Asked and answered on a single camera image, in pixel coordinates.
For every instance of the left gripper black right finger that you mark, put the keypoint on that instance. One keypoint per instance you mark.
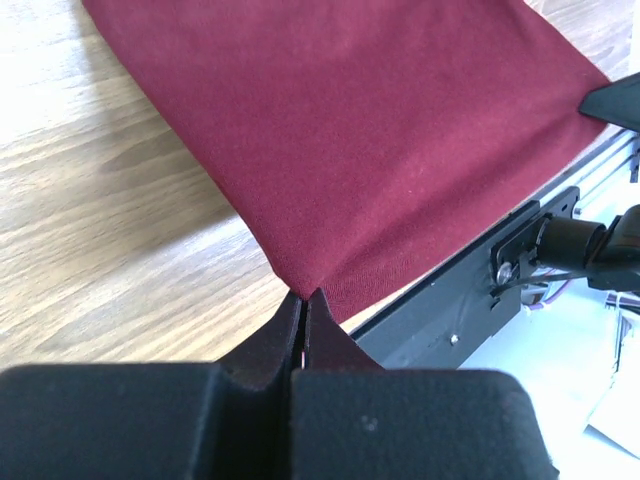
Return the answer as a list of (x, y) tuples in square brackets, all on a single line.
[(353, 419)]

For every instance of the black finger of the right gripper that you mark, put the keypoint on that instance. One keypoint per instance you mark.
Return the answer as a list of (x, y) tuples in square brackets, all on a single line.
[(617, 103)]

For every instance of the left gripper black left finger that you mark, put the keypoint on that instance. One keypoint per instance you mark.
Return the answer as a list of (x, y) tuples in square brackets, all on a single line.
[(218, 420)]

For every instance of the maroon t shirt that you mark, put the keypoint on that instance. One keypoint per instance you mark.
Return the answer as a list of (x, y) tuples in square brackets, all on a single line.
[(362, 142)]

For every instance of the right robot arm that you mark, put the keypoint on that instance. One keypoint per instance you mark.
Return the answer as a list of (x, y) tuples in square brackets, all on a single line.
[(607, 257)]

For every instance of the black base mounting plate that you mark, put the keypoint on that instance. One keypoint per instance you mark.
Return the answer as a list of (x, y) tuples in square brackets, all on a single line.
[(445, 317)]

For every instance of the aluminium frame rail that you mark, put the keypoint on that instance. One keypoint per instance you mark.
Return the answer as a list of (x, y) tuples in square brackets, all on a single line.
[(609, 182)]

